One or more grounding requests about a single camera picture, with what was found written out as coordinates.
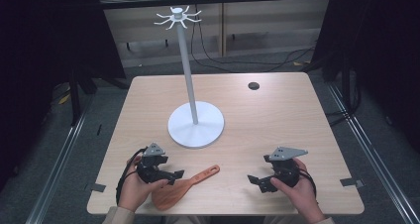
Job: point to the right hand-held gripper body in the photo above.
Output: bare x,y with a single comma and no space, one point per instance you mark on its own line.
285,171

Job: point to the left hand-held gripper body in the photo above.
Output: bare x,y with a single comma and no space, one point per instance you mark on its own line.
150,171

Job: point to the wooden rice paddle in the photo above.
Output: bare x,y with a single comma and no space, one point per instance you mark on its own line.
171,196

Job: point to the person's left hand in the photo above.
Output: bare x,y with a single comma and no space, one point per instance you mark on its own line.
133,191

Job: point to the person's right hand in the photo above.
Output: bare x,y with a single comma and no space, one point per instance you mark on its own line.
302,194

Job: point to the white hook stand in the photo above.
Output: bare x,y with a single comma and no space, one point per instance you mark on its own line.
196,128

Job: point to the grey tape piece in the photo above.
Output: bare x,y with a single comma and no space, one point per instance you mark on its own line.
351,182
96,187

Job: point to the black metal stand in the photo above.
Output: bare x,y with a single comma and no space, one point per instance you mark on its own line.
75,95
346,85

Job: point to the yellow floor tape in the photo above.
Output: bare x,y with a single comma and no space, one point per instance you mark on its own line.
301,63
64,99

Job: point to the black curtain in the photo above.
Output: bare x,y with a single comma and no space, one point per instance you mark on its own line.
379,35
49,35

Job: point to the metal floor rail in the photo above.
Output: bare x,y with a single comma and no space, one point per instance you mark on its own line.
373,158
57,164

